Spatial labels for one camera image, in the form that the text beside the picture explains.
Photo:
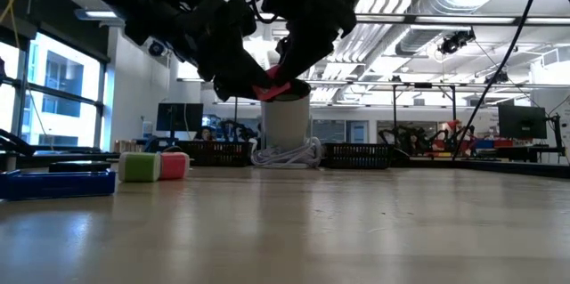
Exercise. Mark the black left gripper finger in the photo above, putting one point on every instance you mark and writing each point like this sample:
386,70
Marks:
231,77

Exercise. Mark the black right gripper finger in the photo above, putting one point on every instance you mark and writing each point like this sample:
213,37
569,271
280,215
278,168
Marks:
316,30

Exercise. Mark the pink charger white print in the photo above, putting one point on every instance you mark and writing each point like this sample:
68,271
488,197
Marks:
269,91

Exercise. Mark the coral white charger cube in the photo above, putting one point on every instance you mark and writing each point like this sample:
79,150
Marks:
174,166

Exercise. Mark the green white charger cube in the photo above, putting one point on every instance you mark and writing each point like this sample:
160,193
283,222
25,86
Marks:
139,167

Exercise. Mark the black device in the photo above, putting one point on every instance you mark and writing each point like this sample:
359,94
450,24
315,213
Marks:
80,166

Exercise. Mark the blue rectangular device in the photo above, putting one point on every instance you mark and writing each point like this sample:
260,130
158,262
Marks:
58,184

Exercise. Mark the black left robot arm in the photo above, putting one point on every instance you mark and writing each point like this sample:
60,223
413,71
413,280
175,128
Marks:
133,3

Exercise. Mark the person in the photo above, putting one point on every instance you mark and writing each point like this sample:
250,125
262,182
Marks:
205,134

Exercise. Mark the black computer monitor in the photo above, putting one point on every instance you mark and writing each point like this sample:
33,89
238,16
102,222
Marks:
179,117
522,121

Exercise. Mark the white cylindrical cup black rim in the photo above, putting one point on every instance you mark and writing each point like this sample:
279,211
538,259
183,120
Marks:
285,124

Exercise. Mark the black mesh basket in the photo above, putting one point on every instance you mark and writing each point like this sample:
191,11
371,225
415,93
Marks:
356,155
214,155

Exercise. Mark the long ceiling light bar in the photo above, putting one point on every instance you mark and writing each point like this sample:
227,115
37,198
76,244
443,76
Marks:
467,20

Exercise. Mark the red background robot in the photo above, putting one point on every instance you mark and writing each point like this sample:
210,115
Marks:
454,124

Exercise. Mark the large window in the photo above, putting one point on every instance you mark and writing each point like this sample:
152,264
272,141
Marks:
53,128

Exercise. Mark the black ceiling camera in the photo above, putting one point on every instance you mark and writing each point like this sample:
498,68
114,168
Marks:
452,43
157,49

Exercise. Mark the background metal frame rig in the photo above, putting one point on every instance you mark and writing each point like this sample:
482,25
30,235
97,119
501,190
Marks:
394,115

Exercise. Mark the black aluminium table frame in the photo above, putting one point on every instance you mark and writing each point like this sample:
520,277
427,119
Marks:
512,167

